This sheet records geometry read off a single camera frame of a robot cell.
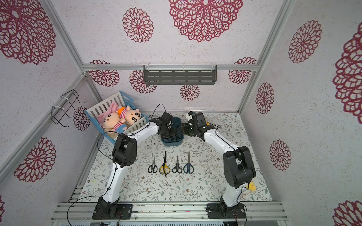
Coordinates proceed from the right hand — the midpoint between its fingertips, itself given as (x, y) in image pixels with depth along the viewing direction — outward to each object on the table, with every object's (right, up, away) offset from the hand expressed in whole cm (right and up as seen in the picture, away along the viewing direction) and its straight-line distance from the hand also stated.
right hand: (183, 129), depth 90 cm
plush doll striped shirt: (-48, +2, +6) cm, 48 cm away
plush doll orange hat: (-37, +9, +11) cm, 40 cm away
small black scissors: (-19, -24, 0) cm, 31 cm away
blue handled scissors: (+4, -24, 0) cm, 25 cm away
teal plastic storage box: (-3, -8, +13) cm, 15 cm away
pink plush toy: (-51, +16, +14) cm, 56 cm away
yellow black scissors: (-12, -25, -2) cm, 28 cm away
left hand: (-6, -5, +11) cm, 13 cm away
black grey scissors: (-4, -25, 0) cm, 25 cm away
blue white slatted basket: (-48, +22, +23) cm, 58 cm away
